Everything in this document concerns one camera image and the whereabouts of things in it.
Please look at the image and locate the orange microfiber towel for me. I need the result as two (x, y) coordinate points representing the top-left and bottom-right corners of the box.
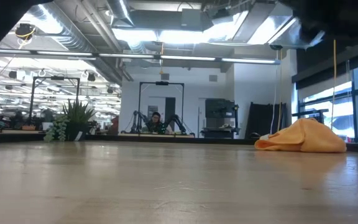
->
(254, 117), (347, 154)

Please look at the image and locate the person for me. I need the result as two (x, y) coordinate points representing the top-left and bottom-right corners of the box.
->
(144, 111), (167, 134)

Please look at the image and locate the black equipment cart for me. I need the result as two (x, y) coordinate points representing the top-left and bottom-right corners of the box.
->
(201, 98), (241, 139)

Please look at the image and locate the long ceiling light strip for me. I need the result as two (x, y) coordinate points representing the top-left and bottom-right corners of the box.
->
(0, 49), (282, 65)

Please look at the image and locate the black leaning panel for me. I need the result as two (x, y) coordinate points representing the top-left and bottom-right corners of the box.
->
(246, 101), (288, 139)

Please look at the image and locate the small potted green plant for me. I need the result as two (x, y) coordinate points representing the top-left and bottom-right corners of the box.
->
(44, 98), (96, 142)

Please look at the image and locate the black background gantry frame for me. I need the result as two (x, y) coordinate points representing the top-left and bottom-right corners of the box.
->
(137, 81), (185, 134)
(28, 75), (81, 125)

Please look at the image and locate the white hanging cable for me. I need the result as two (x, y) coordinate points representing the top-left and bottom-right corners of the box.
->
(268, 49), (284, 134)

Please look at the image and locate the silver corrugated air duct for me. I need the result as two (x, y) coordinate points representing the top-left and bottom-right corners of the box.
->
(26, 2), (124, 85)

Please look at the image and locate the yellow hanging cable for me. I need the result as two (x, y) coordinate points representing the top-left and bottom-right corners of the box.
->
(331, 39), (337, 130)

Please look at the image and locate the yellow black cable reel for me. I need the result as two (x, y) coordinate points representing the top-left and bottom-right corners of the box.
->
(14, 23), (37, 41)

